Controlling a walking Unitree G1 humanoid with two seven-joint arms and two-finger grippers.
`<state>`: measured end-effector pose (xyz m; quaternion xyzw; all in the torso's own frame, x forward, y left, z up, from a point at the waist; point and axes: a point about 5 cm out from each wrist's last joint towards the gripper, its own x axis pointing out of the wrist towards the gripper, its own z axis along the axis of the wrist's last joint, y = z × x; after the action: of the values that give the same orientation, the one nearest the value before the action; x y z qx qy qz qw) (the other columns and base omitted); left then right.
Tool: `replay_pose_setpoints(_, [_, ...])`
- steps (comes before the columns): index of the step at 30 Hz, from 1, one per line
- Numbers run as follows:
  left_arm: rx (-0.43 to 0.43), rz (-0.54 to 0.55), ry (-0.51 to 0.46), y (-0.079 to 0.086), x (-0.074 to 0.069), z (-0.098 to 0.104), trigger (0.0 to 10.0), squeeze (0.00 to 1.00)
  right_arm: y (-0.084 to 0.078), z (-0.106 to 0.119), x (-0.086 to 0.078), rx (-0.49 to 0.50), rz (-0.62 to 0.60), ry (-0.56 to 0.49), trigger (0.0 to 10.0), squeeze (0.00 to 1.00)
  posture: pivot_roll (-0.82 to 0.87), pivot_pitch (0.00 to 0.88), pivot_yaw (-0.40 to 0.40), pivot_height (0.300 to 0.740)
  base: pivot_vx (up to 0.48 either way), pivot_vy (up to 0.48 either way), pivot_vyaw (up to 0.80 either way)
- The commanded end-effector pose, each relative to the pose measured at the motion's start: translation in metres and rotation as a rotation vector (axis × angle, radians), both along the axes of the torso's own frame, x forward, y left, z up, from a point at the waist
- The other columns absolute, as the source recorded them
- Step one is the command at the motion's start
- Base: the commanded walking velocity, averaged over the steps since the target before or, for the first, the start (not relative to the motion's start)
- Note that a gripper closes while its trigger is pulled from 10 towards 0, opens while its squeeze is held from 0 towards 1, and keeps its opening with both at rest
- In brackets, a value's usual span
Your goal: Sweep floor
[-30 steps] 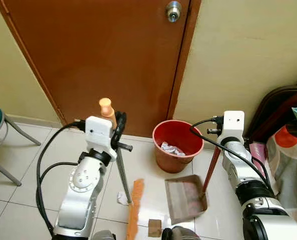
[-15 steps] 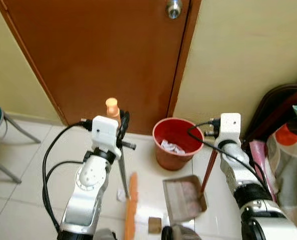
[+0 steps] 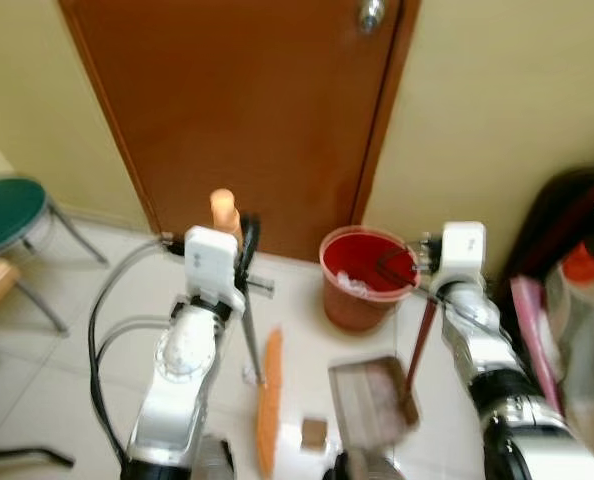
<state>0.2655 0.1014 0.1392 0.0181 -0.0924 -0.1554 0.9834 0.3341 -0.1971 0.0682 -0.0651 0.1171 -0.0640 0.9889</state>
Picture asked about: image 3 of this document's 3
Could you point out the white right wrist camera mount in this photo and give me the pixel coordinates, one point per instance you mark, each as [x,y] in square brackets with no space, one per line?
[460,255]

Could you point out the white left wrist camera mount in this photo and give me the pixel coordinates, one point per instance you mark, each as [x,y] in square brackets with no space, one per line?
[212,262]

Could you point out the small brown block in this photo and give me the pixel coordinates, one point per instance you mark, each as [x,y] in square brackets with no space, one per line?
[314,432]

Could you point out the silver round door knob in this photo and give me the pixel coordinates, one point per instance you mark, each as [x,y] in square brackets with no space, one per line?
[370,14]

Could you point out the translucent plastic bag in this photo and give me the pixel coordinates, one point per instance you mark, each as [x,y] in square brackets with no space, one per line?
[589,345]

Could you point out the green round stool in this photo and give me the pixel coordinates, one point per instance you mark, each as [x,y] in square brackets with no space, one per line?
[7,212]

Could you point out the grey robot leg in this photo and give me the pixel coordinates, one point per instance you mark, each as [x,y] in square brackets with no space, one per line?
[213,462]
[362,466]

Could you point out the grey robot right leg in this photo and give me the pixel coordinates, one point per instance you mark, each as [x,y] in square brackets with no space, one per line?
[362,466]

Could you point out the orange broom with grey pole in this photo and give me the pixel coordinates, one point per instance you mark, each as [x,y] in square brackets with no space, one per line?
[269,400]

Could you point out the black chair base leg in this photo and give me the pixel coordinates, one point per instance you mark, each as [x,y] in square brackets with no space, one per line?
[22,458]

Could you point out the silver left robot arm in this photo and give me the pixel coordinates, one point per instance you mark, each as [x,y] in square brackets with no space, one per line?
[182,380]

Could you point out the pink long stick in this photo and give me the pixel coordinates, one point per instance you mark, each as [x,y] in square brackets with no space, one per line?
[532,340]

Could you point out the orange round lid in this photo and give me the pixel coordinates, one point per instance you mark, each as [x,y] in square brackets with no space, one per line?
[582,266]

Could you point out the brown wooden door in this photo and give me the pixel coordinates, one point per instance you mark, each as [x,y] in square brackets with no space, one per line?
[247,100]

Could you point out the red plastic bucket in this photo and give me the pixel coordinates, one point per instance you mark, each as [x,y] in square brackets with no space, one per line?
[367,290]

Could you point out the dark maroon cloth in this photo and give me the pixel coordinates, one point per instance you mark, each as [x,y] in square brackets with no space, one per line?
[552,230]

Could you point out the grey robot left leg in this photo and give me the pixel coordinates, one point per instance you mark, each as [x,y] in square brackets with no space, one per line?
[213,462]

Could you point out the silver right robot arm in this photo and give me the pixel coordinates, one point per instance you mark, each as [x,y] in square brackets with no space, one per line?
[497,380]

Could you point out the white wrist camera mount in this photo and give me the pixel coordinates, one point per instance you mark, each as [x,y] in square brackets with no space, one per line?
[460,255]
[212,262]

